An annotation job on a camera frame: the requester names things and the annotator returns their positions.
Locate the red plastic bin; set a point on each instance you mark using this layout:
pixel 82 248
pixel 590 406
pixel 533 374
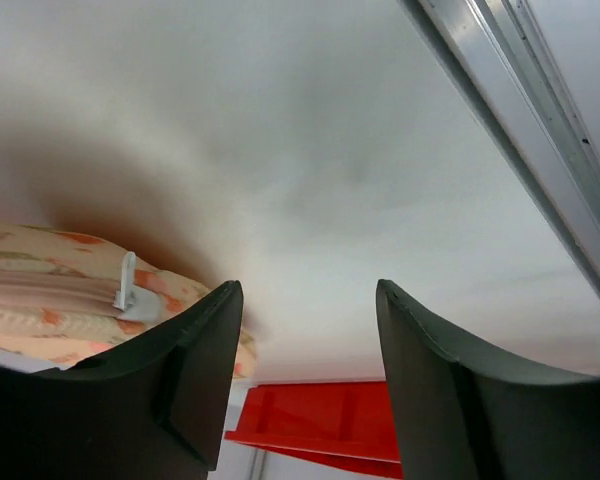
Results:
pixel 347 426

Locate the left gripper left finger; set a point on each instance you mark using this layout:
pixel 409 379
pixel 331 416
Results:
pixel 153 407

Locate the right aluminium frame post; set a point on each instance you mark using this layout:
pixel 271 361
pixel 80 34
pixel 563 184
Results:
pixel 530 70

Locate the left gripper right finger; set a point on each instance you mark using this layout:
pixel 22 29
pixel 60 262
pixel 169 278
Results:
pixel 464 408

